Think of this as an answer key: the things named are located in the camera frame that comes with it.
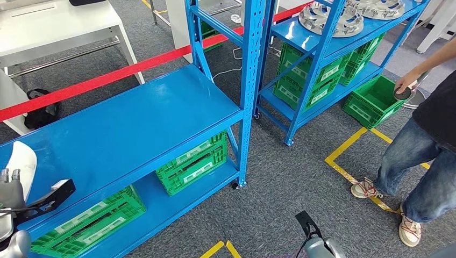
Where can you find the white curved car part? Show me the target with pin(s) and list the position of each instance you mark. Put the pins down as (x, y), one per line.
(25, 160)

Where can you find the silver round stand base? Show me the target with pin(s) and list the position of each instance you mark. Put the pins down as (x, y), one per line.
(417, 102)

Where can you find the open green plastic crate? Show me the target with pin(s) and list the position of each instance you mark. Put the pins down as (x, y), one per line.
(370, 103)

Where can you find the small blue metal shelf rack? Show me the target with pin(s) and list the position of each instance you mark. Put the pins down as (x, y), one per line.
(295, 30)

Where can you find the white table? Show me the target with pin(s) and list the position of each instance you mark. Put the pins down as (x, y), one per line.
(53, 28)

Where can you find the black bag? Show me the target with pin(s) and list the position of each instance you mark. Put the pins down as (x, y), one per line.
(39, 117)

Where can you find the white cabinet panel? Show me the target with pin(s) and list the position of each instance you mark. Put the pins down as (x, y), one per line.
(176, 25)

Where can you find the yellow floor tape square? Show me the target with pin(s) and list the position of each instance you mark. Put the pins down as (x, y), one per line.
(342, 147)

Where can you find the red barrier belt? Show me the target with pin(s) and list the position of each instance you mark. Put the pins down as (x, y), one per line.
(89, 83)

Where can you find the person's right forearm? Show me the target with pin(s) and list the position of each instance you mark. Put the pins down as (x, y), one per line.
(434, 58)

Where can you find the white tables with white legs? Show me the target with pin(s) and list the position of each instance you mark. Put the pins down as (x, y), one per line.
(438, 21)

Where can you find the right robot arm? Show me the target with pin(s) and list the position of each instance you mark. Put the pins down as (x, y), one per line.
(322, 249)

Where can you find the person's right hand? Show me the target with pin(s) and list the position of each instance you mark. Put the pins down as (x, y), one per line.
(406, 81)

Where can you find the silver wheel cover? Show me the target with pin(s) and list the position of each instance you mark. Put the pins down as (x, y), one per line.
(338, 25)
(381, 10)

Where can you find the white furniture side panel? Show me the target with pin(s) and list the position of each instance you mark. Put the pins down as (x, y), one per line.
(12, 96)

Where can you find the flat black item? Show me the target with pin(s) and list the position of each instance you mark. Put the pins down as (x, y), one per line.
(85, 2)

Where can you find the chrome metal leg frame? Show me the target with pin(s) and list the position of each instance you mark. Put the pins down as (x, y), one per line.
(153, 12)

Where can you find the black round handheld device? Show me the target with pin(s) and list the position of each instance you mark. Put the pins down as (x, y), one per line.
(402, 95)

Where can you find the yellow floor tape strip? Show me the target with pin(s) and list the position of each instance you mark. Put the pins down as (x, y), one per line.
(146, 3)

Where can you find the person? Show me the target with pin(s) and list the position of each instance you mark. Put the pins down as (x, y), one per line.
(434, 107)

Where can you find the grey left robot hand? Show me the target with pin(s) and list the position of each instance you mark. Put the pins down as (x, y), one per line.
(10, 194)

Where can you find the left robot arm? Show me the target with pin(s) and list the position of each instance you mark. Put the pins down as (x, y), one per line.
(14, 245)

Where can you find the large blue metal shelf rack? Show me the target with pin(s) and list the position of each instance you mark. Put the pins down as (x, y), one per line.
(124, 124)

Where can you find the small white plastic object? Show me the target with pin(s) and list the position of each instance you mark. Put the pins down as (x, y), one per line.
(236, 18)

